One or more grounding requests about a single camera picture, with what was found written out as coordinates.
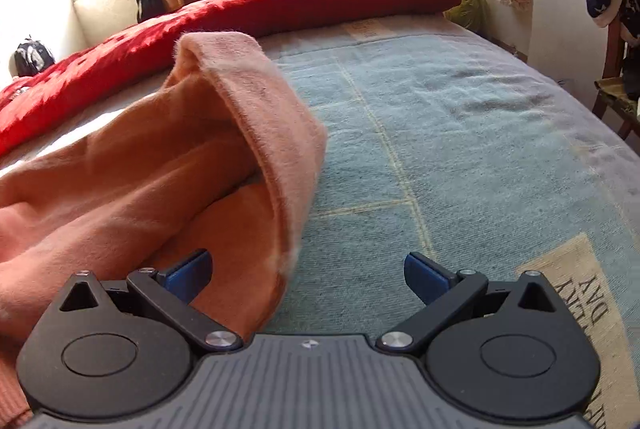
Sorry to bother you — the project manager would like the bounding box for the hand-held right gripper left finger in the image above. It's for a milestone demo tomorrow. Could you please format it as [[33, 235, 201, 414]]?
[[59, 249, 244, 354]]

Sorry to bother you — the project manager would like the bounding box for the pink knit sweater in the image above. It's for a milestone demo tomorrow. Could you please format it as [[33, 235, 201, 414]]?
[[0, 32, 329, 429]]

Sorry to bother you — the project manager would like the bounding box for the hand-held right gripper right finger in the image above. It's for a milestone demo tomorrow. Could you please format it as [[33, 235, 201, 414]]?
[[376, 252, 560, 356]]

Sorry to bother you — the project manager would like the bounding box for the black backpack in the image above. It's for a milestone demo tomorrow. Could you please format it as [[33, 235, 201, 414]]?
[[12, 36, 57, 78]]

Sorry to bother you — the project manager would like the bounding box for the yellow-green bundle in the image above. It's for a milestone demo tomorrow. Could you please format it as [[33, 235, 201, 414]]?
[[444, 0, 487, 33]]

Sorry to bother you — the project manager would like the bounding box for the wooden chair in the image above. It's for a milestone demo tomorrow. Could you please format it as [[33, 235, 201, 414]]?
[[591, 14, 640, 141]]

